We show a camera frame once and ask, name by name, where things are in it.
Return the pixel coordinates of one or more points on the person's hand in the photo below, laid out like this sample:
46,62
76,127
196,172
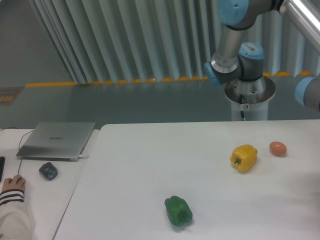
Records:
17,183

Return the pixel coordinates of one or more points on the striped cream sleeve forearm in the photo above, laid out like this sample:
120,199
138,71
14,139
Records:
15,221

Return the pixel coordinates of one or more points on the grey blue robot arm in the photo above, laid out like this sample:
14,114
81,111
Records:
239,65

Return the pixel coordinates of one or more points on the black phone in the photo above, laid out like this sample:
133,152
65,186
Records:
2,165

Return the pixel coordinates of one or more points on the dark grey small tray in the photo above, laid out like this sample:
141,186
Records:
48,171

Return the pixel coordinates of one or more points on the silver closed laptop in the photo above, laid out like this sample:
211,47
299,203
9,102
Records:
57,141

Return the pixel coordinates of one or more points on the white laptop plug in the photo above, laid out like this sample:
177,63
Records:
83,156

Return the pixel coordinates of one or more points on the grey pleated curtain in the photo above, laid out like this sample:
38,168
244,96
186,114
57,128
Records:
130,40

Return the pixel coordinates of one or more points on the green bell pepper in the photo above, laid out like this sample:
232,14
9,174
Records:
178,211

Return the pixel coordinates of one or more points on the yellow bell pepper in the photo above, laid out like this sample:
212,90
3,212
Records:
244,157

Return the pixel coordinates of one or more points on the brown egg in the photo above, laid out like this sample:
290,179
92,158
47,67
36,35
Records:
278,148

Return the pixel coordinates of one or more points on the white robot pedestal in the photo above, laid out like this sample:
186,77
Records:
249,100

